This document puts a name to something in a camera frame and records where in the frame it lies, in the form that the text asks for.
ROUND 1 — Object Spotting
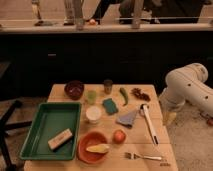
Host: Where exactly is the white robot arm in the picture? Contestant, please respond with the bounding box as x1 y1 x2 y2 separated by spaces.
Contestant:
159 63 213 125

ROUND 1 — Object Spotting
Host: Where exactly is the metal tin cup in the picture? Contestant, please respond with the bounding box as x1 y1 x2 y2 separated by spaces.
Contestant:
103 79 113 94

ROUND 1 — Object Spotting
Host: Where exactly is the white paper cup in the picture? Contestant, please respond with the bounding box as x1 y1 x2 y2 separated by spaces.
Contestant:
86 106 102 124

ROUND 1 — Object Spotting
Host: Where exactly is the green plastic cup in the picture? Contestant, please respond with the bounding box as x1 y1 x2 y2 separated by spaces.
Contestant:
87 90 96 105

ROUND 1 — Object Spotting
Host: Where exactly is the grey blue cloth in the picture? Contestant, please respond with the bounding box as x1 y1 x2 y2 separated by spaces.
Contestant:
116 110 138 128

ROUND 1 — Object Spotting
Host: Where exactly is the red tomato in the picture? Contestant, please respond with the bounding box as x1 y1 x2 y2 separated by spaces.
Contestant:
113 130 126 144

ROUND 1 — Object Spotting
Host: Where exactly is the silver fork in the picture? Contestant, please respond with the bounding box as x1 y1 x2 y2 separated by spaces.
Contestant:
124 152 163 161

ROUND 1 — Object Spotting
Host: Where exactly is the teal green sponge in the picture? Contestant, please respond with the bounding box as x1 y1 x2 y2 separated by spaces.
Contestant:
103 98 118 115

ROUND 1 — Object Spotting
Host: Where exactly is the yellow corn cob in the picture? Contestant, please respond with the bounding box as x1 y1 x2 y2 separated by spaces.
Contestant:
86 144 109 154

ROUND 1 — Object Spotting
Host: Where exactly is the orange bowl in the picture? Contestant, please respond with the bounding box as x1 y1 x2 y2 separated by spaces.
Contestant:
77 131 108 164

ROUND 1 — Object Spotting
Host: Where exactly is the dark red bowl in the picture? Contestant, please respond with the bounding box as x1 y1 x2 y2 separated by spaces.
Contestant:
64 80 84 100

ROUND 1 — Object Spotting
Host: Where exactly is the beige rectangular block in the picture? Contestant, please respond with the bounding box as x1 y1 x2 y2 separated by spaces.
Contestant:
48 129 73 150

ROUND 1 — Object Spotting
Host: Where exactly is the green plastic tray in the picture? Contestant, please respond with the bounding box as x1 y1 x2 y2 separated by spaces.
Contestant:
20 102 81 160

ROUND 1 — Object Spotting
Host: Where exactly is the black office chair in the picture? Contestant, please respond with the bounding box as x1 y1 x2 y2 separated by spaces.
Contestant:
0 60 33 171

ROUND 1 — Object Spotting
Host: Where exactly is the white handled utensil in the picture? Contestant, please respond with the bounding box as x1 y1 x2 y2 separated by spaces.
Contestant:
140 104 159 145

